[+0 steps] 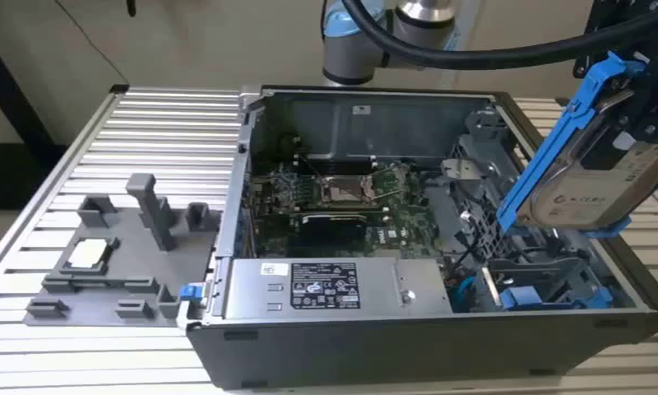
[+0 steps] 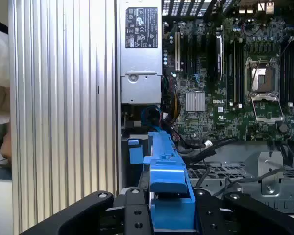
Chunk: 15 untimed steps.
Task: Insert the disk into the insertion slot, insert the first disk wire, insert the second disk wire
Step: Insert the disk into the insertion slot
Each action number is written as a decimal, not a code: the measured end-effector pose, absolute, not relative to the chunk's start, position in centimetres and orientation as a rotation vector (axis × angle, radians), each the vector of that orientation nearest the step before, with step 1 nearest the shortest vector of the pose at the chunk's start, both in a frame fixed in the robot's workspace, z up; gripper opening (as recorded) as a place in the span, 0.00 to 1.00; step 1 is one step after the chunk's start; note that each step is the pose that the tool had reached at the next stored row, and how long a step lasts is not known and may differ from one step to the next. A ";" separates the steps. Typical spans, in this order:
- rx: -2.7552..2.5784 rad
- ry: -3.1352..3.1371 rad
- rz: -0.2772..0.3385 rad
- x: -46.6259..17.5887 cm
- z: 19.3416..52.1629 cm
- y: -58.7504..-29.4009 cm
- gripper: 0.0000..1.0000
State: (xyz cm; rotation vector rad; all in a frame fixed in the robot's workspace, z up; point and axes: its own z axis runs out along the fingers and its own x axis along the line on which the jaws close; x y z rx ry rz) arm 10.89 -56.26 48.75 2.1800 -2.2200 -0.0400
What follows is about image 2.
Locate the dark grey PC case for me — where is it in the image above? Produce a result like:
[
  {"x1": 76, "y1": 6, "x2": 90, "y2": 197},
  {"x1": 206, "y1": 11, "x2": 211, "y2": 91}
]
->
[{"x1": 114, "y1": 0, "x2": 294, "y2": 216}]

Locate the black wire with white plug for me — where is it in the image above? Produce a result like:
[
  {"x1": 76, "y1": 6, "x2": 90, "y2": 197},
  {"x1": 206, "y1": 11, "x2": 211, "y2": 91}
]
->
[{"x1": 180, "y1": 137, "x2": 237, "y2": 157}]

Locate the thin metal locking lever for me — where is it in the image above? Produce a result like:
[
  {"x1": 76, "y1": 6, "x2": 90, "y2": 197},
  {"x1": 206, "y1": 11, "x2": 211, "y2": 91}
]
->
[{"x1": 250, "y1": 58, "x2": 261, "y2": 85}]

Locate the metal disk bay cage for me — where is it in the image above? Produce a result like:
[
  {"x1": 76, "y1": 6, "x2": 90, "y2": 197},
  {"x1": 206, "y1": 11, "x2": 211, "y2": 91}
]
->
[{"x1": 186, "y1": 151, "x2": 294, "y2": 215}]

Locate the silver finned heatsink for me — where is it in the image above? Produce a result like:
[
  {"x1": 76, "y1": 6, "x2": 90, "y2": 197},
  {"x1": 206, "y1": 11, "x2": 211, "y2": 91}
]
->
[{"x1": 185, "y1": 92, "x2": 206, "y2": 112}]

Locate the CPU socket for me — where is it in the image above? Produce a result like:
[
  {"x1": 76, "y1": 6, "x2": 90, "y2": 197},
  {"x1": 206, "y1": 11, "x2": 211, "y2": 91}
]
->
[{"x1": 245, "y1": 56, "x2": 281, "y2": 95}]

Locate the silver power supply unit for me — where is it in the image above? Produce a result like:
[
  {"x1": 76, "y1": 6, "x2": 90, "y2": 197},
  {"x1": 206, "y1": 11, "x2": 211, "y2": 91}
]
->
[{"x1": 119, "y1": 0, "x2": 163, "y2": 105}]

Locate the white expansion slot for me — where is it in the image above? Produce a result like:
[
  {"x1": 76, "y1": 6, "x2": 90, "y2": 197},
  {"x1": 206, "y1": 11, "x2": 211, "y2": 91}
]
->
[{"x1": 174, "y1": 31, "x2": 181, "y2": 72}]

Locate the metal socket cover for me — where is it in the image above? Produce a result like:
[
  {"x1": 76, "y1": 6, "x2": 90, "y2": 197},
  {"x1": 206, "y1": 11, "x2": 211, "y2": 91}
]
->
[{"x1": 250, "y1": 94, "x2": 284, "y2": 124}]

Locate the blue wire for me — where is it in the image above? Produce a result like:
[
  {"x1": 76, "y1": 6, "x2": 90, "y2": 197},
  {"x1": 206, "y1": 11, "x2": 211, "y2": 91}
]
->
[{"x1": 140, "y1": 105, "x2": 161, "y2": 134}]

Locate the hard disk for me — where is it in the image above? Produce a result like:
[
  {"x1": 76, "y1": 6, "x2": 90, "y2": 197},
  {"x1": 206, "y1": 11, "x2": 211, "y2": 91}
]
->
[{"x1": 128, "y1": 131, "x2": 196, "y2": 233}]

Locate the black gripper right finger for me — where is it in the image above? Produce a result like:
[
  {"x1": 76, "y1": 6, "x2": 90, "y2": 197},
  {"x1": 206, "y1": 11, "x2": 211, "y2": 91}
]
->
[{"x1": 195, "y1": 188, "x2": 294, "y2": 235}]

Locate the black disk wire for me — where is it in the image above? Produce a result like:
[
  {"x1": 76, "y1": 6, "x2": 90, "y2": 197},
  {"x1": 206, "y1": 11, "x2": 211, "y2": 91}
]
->
[{"x1": 188, "y1": 149, "x2": 218, "y2": 167}]

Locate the green motherboard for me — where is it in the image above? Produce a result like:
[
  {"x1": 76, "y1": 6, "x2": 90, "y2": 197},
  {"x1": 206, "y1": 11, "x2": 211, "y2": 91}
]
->
[{"x1": 161, "y1": 14, "x2": 294, "y2": 142}]

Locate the coloured wire bundle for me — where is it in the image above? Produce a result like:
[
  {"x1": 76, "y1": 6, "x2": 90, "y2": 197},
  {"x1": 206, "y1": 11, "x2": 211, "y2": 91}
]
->
[{"x1": 161, "y1": 75, "x2": 182, "y2": 123}]

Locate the person's hand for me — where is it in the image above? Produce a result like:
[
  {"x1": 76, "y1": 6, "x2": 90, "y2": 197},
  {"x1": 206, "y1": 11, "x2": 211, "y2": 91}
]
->
[{"x1": 0, "y1": 131, "x2": 12, "y2": 161}]

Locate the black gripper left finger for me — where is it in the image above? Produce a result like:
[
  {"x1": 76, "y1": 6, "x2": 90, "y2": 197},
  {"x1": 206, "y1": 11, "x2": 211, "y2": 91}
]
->
[{"x1": 19, "y1": 187, "x2": 153, "y2": 235}]

